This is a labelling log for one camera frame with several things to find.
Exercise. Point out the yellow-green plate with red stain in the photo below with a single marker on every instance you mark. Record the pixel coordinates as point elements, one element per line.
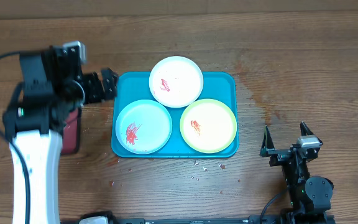
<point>208,126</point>

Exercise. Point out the teal plastic serving tray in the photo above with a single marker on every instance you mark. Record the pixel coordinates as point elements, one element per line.
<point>133,86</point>

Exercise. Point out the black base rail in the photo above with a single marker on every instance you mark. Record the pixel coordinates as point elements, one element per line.
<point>111,219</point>

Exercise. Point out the light blue plate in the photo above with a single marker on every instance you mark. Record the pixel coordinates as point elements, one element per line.
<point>143,127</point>

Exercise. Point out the black tray with red liquid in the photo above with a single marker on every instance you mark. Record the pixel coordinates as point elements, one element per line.
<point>71,133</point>

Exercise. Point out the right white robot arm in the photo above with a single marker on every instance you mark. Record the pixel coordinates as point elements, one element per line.
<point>310,196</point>

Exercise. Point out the white plate with red stain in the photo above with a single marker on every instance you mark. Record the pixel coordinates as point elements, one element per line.
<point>176,82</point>

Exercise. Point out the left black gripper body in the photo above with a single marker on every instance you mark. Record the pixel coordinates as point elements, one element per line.
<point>80,91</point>

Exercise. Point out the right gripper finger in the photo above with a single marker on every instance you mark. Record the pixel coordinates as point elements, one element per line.
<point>267,143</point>
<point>305,130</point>

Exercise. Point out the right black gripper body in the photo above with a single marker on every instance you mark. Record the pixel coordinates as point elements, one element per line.
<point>280,157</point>

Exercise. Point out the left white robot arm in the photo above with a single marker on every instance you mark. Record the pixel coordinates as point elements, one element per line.
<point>34,122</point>

